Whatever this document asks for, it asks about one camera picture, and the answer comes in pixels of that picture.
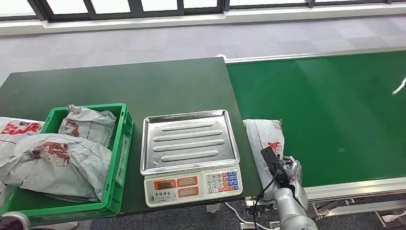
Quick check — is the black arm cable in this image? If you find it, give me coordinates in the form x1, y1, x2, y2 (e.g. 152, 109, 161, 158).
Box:
252, 171, 279, 230

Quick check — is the grey package with red print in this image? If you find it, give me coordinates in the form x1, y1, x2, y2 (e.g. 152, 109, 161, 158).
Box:
0, 116, 45, 166

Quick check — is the large grey courier package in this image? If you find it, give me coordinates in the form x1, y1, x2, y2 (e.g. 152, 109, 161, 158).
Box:
0, 133, 113, 204

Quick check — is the steel scale tray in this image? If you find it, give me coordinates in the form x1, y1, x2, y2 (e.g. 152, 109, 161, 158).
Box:
140, 109, 241, 176

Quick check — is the dark window frame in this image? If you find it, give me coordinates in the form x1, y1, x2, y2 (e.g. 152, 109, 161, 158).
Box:
0, 0, 406, 23

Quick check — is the white electronic scale body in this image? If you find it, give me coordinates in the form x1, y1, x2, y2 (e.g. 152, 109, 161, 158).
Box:
143, 164, 244, 208

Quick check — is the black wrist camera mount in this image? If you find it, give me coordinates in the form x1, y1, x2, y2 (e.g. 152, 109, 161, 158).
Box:
260, 146, 290, 188

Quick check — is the aluminium conveyor frame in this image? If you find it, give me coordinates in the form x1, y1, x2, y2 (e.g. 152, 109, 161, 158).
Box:
215, 46, 406, 223

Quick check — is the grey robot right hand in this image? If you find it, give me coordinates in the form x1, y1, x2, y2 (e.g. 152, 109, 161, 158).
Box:
281, 156, 308, 208

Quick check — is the white power strip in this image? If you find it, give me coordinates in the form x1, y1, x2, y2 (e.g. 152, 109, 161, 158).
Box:
381, 210, 406, 223

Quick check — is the green plastic basket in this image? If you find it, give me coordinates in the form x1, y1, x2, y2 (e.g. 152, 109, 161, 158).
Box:
0, 103, 135, 226

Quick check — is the crumpled grey courier package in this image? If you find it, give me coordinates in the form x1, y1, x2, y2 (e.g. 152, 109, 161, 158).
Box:
58, 104, 117, 149

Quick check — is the white power cable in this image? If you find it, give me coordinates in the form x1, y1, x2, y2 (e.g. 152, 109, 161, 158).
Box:
225, 202, 274, 230

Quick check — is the green conveyor belt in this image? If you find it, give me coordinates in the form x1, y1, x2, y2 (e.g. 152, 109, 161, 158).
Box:
226, 50, 406, 188

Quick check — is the grey courier package red logo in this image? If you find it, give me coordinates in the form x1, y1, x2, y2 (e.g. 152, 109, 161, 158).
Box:
242, 119, 286, 202

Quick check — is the white braided cable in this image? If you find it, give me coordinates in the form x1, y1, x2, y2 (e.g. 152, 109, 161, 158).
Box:
392, 77, 406, 95

